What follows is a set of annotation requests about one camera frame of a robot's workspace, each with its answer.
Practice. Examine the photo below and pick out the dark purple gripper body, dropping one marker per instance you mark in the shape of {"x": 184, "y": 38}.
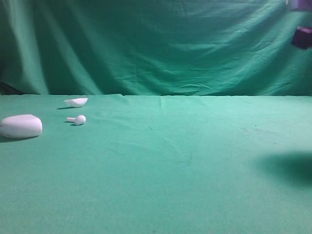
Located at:
{"x": 302, "y": 38}

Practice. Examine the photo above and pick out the white earbud case lid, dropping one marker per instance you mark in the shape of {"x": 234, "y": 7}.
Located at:
{"x": 76, "y": 102}

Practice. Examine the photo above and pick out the white bluetooth earbud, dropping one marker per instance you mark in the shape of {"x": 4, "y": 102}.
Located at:
{"x": 79, "y": 120}

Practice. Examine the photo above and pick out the white earbud charging case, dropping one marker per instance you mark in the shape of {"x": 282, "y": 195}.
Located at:
{"x": 21, "y": 126}

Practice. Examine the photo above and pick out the green backdrop curtain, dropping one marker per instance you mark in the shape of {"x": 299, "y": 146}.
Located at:
{"x": 152, "y": 47}

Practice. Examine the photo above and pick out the green table cloth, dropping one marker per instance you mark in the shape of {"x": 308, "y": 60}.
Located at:
{"x": 159, "y": 165}

